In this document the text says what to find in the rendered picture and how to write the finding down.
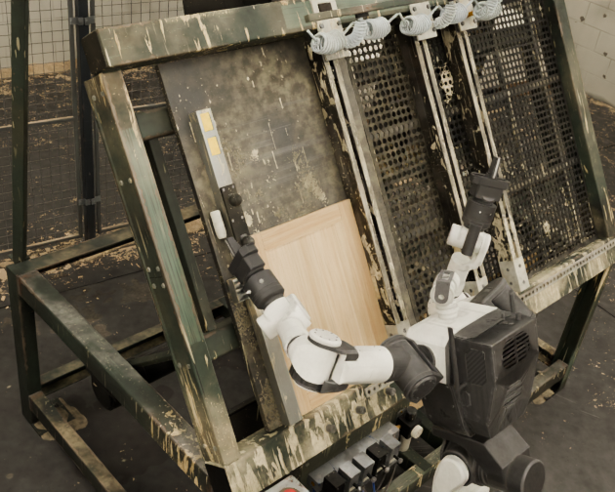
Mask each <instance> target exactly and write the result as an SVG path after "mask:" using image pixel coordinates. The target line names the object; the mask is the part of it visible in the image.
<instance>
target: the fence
mask: <svg viewBox="0 0 615 492"><path fill-rule="evenodd" d="M206 112H209V116H210V119H211V122H212V126H213V130H211V131H207V132H205V130H204V127H203V124H202V120H201V117H200V114H202V113H206ZM189 118H190V121H191V124H192V128H193V131H194V134H195V137H196V140H197V143H198V147H199V150H200V153H201V157H202V160H203V163H204V166H205V170H206V173H207V176H208V180H209V183H210V186H211V189H212V192H213V195H214V199H215V202H216V205H217V209H218V210H220V212H221V216H222V218H223V221H224V225H225V230H226V238H229V237H233V238H234V236H233V233H232V230H231V226H230V223H229V220H228V216H227V213H226V207H225V204H224V202H223V198H222V195H221V192H220V187H222V186H225V185H231V184H232V180H231V177H230V173H229V170H228V167H227V164H226V158H225V155H224V152H223V148H222V145H221V142H220V138H219V135H218V132H217V128H216V125H215V121H214V118H213V115H212V111H211V108H206V109H202V110H198V111H195V112H192V113H190V114H189ZM213 137H216V139H217V142H218V146H219V149H220V152H221V153H220V154H217V155H213V156H212V153H211V149H210V146H209V144H208V140H207V139H209V138H213ZM245 303H246V306H247V309H248V312H249V315H250V318H251V322H252V325H253V328H254V332H255V335H256V338H257V342H258V345H259V348H260V351H261V355H262V358H263V361H264V365H265V368H266V373H267V376H268V379H269V383H270V386H271V389H272V393H273V396H274V399H275V403H276V406H277V409H278V412H279V416H280V419H281V422H282V425H284V426H290V427H291V426H292V425H294V424H296V423H297V422H299V421H300V420H302V419H303V417H302V414H301V411H300V407H299V404H298V400H297V397H296V395H295V391H294V388H293V385H292V381H291V378H290V375H289V371H288V368H287V364H286V361H285V358H284V354H283V351H282V348H281V344H280V342H279V339H278V335H277V336H275V337H274V338H273V339H269V338H268V337H267V336H266V334H265V333H264V331H262V329H261V327H260V326H259V325H258V322H257V318H259V317H260V316H261V315H263V314H264V310H263V309H257V308H256V307H255V305H254V304H253V302H252V301H251V299H247V300H245Z"/></svg>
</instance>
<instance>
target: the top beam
mask: <svg viewBox="0 0 615 492"><path fill-rule="evenodd" d="M335 1H336V5H337V9H343V8H349V7H355V6H360V5H366V4H372V3H378V2H384V1H389V0H335ZM429 3H430V10H431V11H432V10H433V9H434V8H435V6H437V7H438V5H439V6H441V8H442V9H443V8H444V7H445V5H451V4H449V2H448V1H447V0H433V1H429ZM368 13H369V16H368V17H365V18H363V19H364V20H368V19H375V18H377V17H384V18H386V19H387V20H389V19H391V18H392V17H393V16H394V15H395V14H396V13H401V15H402V16H403V17H407V16H411V13H410V9H409V5H406V6H400V7H395V8H389V9H383V10H379V11H373V12H368ZM308 14H312V10H311V6H310V3H309V0H284V1H277V2H270V3H264V4H258V5H251V6H245V7H238V8H231V9H225V10H218V11H212V12H206V13H199V14H192V15H186V16H179V17H173V18H167V19H160V20H148V21H141V22H135V23H128V24H121V25H115V26H109V27H102V28H97V29H96V30H94V31H93V32H91V33H90V34H88V35H86V36H85V37H83V38H82V39H81V44H82V47H83V50H84V53H85V56H86V59H87V63H88V66H89V68H90V71H91V73H92V74H93V75H94V76H96V75H99V74H100V73H101V72H104V71H108V70H112V69H117V68H120V69H121V71H122V70H127V69H132V68H137V67H143V66H148V65H153V64H158V63H163V62H172V61H177V60H182V59H188V58H193V57H198V56H203V55H209V54H214V53H218V52H223V51H228V50H234V49H239V48H244V47H249V46H255V45H260V44H265V43H269V42H275V41H280V40H285V39H290V38H295V37H301V36H306V35H309V34H308V33H307V30H309V31H310V32H311V33H312V34H315V33H318V31H317V27H316V24H315V21H313V22H308V23H306V21H305V16H306V15H308ZM340 21H341V23H342V28H347V27H348V26H349V25H350V24H351V23H352V22H353V21H359V20H358V19H356V18H355V15H351V16H345V17H340Z"/></svg>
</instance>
